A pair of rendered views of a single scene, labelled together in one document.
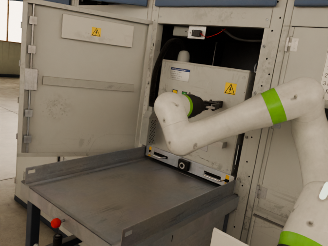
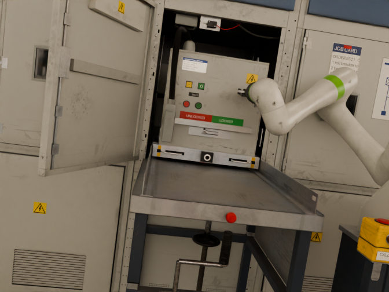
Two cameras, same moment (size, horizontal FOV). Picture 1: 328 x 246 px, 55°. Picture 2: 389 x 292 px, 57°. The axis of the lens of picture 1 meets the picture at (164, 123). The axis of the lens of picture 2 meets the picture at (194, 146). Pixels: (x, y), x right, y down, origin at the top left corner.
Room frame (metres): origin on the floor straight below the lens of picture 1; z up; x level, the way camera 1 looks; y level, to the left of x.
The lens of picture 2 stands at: (0.30, 1.15, 1.14)
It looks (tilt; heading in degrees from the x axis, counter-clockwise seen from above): 6 degrees down; 316
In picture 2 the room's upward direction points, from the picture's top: 8 degrees clockwise
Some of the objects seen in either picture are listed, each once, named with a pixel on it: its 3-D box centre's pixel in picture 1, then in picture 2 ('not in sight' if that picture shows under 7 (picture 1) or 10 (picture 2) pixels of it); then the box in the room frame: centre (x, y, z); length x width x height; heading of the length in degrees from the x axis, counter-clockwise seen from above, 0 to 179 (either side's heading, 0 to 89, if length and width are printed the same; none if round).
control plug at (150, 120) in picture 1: (149, 127); (168, 123); (1.59, 0.07, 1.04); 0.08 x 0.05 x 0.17; 141
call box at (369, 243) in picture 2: not in sight; (381, 240); (0.59, 0.11, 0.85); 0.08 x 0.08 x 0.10; 51
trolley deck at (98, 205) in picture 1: (134, 195); (214, 188); (1.24, 0.08, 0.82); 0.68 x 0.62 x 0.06; 141
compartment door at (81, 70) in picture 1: (87, 85); (105, 75); (1.61, 0.41, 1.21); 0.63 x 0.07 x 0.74; 115
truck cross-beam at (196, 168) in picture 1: (187, 163); (206, 156); (1.53, -0.15, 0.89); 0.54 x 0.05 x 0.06; 51
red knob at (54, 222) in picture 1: (58, 222); (230, 216); (0.96, 0.31, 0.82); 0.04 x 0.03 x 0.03; 141
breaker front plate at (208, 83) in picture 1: (193, 114); (213, 106); (1.51, -0.14, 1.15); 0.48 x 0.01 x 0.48; 51
